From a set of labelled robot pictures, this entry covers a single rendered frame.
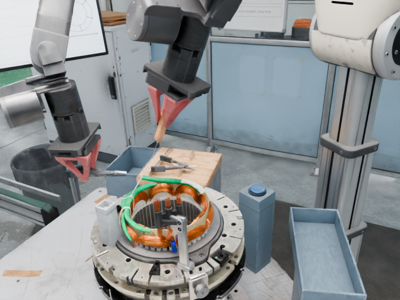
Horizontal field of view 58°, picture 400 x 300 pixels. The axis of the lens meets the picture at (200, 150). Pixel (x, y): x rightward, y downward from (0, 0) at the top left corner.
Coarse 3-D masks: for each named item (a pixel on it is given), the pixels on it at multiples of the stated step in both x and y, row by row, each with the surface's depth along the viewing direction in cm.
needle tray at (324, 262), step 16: (304, 208) 84; (320, 208) 84; (304, 224) 85; (320, 224) 85; (336, 224) 83; (304, 240) 80; (320, 240) 80; (336, 240) 80; (304, 256) 76; (320, 256) 76; (336, 256) 76; (352, 256) 70; (304, 272) 72; (320, 272) 72; (336, 272) 72; (352, 272) 69; (304, 288) 68; (320, 288) 68; (336, 288) 68; (352, 288) 68
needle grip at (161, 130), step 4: (164, 112) 63; (164, 116) 64; (160, 120) 64; (160, 124) 65; (160, 128) 65; (164, 128) 65; (156, 132) 66; (160, 132) 65; (164, 132) 66; (156, 136) 66; (160, 136) 66; (160, 140) 66
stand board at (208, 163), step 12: (156, 156) 110; (168, 156) 110; (180, 156) 110; (204, 156) 109; (216, 156) 109; (144, 168) 104; (204, 168) 102; (216, 168) 105; (144, 180) 99; (192, 180) 97; (204, 180) 97
